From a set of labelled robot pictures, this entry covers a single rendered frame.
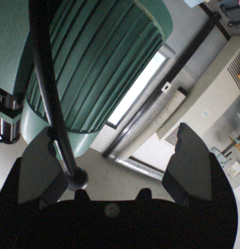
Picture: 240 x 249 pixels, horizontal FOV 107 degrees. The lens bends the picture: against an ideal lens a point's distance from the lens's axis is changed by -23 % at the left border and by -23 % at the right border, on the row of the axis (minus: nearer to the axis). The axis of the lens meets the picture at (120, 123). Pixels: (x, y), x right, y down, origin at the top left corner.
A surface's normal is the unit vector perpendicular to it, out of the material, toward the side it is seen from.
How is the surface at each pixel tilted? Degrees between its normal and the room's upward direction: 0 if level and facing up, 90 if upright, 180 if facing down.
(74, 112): 90
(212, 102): 90
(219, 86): 90
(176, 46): 90
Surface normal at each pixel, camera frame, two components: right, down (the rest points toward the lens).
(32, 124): -0.25, 0.33
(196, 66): 0.00, 0.49
